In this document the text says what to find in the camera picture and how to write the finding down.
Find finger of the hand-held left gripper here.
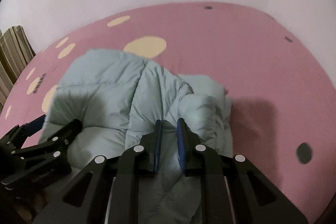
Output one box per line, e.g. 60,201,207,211
16,119,83,160
0,114,47,148

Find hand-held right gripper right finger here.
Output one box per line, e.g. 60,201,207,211
177,118,309,224

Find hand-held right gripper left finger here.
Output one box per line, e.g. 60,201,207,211
33,119,163,224

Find light green puffer jacket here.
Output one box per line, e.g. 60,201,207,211
33,49,234,224

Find striped beige cloth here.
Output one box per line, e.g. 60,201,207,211
0,26,36,111

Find pink dotted bed sheet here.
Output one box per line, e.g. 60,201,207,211
0,2,336,224

